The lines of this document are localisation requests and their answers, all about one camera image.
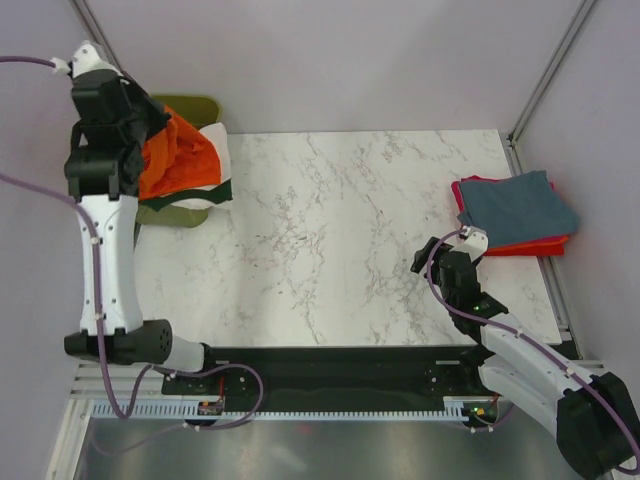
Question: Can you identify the orange t shirt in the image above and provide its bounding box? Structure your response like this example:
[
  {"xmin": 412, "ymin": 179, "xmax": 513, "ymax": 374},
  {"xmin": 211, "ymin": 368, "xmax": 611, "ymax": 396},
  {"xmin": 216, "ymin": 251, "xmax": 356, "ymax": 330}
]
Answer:
[{"xmin": 139, "ymin": 106, "xmax": 222, "ymax": 200}]

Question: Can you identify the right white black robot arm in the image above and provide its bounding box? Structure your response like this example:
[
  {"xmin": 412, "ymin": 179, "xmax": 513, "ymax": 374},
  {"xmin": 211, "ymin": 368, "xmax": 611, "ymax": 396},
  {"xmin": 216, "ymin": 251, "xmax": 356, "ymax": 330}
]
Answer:
[{"xmin": 410, "ymin": 230, "xmax": 639, "ymax": 479}]

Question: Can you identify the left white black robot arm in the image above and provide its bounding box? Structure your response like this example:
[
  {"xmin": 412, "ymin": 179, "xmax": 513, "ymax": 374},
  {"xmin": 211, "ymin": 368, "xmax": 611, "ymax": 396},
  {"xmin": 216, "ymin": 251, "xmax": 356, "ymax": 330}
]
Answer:
[{"xmin": 64, "ymin": 69, "xmax": 220, "ymax": 393}]

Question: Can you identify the olive green plastic bin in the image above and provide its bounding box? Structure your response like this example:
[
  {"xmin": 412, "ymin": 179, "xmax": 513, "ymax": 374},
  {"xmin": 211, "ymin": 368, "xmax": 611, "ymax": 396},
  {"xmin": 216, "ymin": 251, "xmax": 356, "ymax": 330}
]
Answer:
[{"xmin": 136, "ymin": 94, "xmax": 220, "ymax": 228}]

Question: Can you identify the white red green t shirt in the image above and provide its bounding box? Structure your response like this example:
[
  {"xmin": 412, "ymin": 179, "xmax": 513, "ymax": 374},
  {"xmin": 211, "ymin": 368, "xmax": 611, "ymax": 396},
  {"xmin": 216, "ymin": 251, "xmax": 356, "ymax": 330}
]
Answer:
[{"xmin": 139, "ymin": 122, "xmax": 234, "ymax": 211}]

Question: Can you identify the folded magenta t shirt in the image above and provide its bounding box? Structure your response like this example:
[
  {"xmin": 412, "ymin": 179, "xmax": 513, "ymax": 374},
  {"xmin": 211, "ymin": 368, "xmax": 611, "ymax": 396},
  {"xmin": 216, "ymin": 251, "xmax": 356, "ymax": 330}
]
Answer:
[{"xmin": 450, "ymin": 174, "xmax": 570, "ymax": 246}]

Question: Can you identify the folded grey-blue t shirt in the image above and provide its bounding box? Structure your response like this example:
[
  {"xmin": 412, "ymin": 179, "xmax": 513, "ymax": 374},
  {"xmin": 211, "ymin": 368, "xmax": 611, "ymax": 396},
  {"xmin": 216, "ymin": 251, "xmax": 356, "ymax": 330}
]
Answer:
[{"xmin": 456, "ymin": 170, "xmax": 581, "ymax": 248}]

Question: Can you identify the folded red-orange t shirt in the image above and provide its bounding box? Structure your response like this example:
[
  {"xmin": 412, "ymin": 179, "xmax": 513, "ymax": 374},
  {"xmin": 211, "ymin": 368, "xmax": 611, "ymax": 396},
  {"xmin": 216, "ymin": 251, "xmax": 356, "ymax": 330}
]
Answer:
[{"xmin": 485, "ymin": 235, "xmax": 570, "ymax": 257}]

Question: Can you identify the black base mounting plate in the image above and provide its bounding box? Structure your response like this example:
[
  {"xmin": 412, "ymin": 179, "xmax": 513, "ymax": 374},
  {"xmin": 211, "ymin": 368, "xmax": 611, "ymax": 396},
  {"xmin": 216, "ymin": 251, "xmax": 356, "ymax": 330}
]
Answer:
[{"xmin": 161, "ymin": 346, "xmax": 493, "ymax": 411}]

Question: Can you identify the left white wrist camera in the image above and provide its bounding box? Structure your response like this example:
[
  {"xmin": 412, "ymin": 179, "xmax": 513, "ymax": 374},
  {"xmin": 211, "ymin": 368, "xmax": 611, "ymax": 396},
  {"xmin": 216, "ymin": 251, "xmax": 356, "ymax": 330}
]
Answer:
[{"xmin": 51, "ymin": 41, "xmax": 122, "ymax": 79}]

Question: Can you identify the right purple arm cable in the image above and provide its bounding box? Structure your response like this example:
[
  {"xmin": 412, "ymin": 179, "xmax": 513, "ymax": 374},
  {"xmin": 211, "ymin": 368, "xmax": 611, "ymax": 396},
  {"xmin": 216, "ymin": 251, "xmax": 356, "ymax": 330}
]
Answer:
[{"xmin": 427, "ymin": 227, "xmax": 640, "ymax": 476}]

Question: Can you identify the left aluminium frame post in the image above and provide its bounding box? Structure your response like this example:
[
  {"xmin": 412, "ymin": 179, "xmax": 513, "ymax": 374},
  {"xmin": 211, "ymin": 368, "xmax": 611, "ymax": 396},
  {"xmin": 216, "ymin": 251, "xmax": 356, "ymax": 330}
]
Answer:
[{"xmin": 68, "ymin": 0, "xmax": 131, "ymax": 84}]

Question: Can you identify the aluminium frame post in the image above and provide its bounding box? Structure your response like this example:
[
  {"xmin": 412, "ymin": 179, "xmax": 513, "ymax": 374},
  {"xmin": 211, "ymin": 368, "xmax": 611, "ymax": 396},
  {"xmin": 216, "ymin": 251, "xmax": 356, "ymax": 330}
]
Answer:
[
  {"xmin": 68, "ymin": 0, "xmax": 131, "ymax": 84},
  {"xmin": 506, "ymin": 0, "xmax": 600, "ymax": 146}
]

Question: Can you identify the right aluminium frame post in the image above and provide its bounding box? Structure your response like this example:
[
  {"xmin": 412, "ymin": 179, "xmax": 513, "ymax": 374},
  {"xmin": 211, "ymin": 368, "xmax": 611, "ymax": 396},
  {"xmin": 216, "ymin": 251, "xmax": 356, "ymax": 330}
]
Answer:
[{"xmin": 506, "ymin": 0, "xmax": 600, "ymax": 146}]

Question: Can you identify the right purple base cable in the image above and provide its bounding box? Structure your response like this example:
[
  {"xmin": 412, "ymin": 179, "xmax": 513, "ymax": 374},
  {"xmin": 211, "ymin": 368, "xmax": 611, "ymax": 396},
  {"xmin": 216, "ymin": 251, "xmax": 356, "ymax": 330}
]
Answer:
[{"xmin": 462, "ymin": 397, "xmax": 519, "ymax": 435}]

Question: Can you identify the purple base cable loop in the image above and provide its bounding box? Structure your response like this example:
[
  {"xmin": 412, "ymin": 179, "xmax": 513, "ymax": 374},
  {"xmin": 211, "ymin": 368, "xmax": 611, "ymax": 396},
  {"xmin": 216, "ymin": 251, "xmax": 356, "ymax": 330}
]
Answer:
[{"xmin": 89, "ymin": 362, "xmax": 266, "ymax": 456}]

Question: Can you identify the aluminium extrusion rail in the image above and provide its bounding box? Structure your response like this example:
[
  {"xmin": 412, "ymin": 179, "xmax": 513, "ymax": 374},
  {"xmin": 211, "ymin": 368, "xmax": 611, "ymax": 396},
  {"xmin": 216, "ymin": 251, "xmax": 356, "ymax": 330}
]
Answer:
[{"xmin": 70, "ymin": 362, "xmax": 164, "ymax": 399}]

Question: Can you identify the white slotted cable duct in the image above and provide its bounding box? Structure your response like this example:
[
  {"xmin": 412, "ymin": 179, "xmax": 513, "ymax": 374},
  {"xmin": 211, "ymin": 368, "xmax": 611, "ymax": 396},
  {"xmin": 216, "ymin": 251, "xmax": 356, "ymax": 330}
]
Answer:
[{"xmin": 89, "ymin": 397, "xmax": 515, "ymax": 420}]

